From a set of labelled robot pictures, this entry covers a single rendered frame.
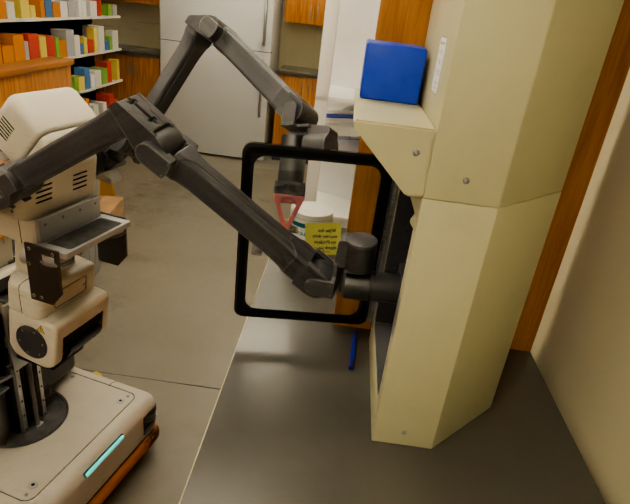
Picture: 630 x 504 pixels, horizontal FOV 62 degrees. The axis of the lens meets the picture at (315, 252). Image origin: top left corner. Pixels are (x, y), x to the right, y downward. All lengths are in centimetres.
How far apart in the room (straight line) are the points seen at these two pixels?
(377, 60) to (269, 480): 71
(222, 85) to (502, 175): 516
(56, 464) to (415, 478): 124
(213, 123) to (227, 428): 509
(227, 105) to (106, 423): 434
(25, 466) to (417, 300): 142
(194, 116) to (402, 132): 528
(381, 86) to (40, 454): 154
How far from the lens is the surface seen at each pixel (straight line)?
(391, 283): 98
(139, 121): 99
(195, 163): 99
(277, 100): 121
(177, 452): 228
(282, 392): 109
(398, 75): 94
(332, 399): 109
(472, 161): 78
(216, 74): 583
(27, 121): 137
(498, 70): 76
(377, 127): 75
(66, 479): 188
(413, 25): 111
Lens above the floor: 165
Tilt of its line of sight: 25 degrees down
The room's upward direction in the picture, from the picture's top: 7 degrees clockwise
